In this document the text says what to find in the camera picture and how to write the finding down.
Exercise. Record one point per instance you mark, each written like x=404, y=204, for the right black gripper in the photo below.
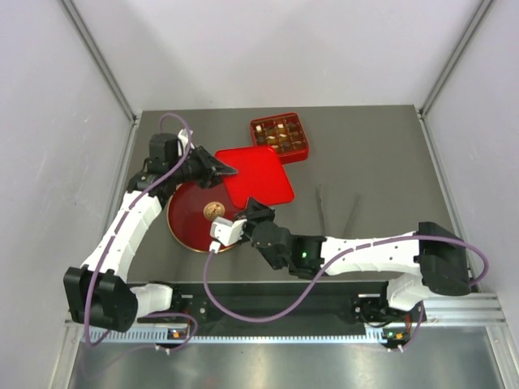
x=256, y=211

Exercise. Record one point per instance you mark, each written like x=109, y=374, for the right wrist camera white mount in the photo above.
x=225, y=233

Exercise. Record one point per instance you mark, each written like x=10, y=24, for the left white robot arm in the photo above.
x=97, y=292

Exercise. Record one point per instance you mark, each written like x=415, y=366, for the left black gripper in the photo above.
x=211, y=169

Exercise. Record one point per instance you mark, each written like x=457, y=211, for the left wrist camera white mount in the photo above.
x=185, y=140

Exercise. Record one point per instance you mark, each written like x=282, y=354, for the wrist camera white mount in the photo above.
x=225, y=233
x=185, y=140

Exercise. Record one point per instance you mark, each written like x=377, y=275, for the metal tongs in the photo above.
x=349, y=224

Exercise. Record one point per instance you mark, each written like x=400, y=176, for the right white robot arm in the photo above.
x=429, y=262

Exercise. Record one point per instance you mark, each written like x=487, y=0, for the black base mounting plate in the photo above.
x=330, y=309

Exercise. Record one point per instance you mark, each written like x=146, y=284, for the round dark red plate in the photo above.
x=191, y=211

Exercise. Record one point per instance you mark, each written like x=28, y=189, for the red box lid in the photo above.
x=260, y=176

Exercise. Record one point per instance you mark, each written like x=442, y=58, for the red chocolate box with tray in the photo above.
x=290, y=143

